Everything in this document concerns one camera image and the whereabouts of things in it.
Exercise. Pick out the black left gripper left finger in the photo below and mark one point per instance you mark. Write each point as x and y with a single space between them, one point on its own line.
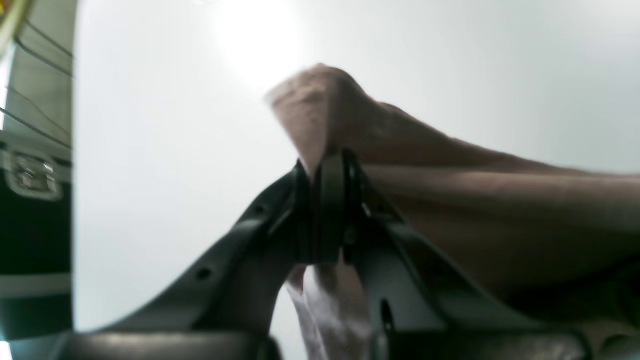
222 307

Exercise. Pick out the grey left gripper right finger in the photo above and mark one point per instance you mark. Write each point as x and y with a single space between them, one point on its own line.
421 305

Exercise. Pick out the mauve brown T-shirt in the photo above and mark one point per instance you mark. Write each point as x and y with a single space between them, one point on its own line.
558 244

